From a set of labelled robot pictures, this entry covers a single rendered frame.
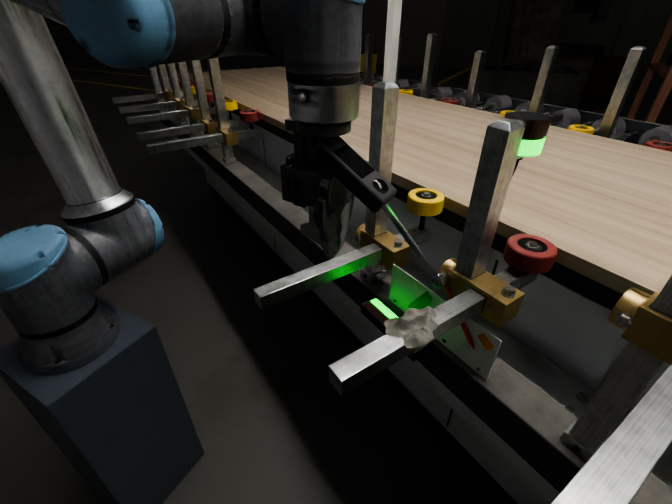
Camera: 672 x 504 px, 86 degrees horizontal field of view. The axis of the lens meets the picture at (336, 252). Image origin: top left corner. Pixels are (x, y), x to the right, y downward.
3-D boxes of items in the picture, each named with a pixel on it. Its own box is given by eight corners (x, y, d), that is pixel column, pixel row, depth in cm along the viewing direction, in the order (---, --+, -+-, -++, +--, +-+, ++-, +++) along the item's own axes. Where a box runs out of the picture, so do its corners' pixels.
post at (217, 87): (228, 171, 157) (206, 45, 131) (225, 168, 160) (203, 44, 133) (236, 169, 159) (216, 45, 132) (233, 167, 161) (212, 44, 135)
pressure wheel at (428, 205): (438, 247, 81) (447, 201, 75) (403, 245, 82) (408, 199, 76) (435, 230, 88) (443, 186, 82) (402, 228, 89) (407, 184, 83)
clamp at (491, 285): (498, 329, 57) (506, 305, 54) (435, 284, 66) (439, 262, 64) (519, 315, 60) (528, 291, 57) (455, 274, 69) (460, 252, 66)
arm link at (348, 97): (372, 79, 45) (332, 90, 38) (370, 119, 48) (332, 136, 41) (314, 73, 49) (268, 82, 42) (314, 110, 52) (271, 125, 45)
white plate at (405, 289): (485, 381, 63) (500, 342, 57) (388, 300, 81) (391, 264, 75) (487, 380, 63) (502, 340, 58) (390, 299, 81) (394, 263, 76)
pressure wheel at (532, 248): (521, 314, 63) (542, 260, 57) (483, 290, 69) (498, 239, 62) (546, 297, 67) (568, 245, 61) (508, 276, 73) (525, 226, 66)
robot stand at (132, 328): (139, 531, 103) (46, 407, 70) (88, 484, 113) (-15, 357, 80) (205, 453, 121) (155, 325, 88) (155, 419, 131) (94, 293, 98)
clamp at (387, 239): (389, 272, 76) (391, 253, 74) (352, 244, 86) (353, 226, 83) (410, 263, 79) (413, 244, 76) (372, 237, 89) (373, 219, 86)
